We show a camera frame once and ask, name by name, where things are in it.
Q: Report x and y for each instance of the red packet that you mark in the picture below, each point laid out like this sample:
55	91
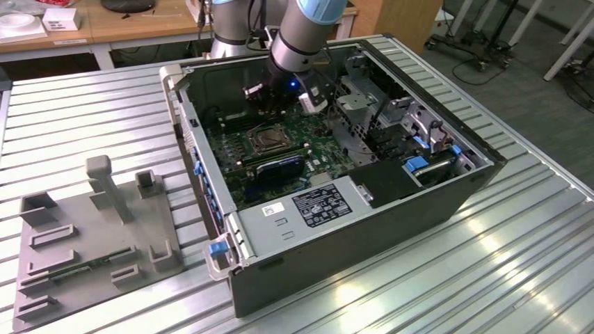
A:
53	2

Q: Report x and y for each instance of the silver green CPU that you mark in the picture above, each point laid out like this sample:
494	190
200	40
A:
268	136

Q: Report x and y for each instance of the blue plastic clip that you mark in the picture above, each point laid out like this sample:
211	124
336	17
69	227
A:
454	150
418	142

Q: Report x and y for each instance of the black power supply label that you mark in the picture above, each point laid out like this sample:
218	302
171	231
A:
320	205

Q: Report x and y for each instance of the white cardboard box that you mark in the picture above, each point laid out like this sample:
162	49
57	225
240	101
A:
60	17

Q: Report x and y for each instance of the black graphics card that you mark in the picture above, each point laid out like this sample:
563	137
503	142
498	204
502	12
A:
278	170

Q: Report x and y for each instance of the wooden desk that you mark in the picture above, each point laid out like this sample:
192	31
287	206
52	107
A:
139	24

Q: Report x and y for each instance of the black plastic drive cover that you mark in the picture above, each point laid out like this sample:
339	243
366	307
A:
380	184

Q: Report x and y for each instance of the green motherboard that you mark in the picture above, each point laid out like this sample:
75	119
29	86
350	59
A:
320	153

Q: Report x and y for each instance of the white barcode sticker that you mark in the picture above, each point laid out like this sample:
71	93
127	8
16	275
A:
272	209

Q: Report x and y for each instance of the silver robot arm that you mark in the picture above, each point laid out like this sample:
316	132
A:
296	38

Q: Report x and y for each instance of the blue card retention latch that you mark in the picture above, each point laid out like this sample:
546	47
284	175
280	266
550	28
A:
196	167

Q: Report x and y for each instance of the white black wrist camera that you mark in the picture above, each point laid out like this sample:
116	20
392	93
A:
311	101

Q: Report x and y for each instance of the green RAM stick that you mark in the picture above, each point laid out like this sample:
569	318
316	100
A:
79	268

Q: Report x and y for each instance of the black wheeled stand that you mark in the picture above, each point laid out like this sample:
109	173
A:
497	35

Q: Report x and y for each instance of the wooden cabinet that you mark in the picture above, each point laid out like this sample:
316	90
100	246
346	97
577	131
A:
408	24

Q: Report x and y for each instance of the black monitor base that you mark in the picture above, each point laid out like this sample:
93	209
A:
127	5

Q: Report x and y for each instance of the small silver heatsink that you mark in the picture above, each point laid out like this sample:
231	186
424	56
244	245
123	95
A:
322	178

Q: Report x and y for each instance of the grey power supply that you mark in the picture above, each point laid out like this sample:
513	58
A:
271	231

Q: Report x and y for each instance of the white table frame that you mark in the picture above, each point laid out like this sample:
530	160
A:
566	52
522	24

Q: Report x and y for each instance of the white round plastic dish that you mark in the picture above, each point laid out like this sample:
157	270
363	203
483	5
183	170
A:
19	24

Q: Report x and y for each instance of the blue case latch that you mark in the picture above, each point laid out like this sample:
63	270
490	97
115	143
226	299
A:
218	250

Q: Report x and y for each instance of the dark grey PC case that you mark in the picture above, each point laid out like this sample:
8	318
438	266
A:
352	250

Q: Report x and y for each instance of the silver metal drive cage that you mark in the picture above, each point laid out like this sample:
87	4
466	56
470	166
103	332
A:
356	101

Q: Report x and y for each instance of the CPU socket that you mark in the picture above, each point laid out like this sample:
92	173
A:
264	150

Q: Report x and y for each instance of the grey parts rack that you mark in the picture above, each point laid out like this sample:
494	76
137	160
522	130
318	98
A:
92	236

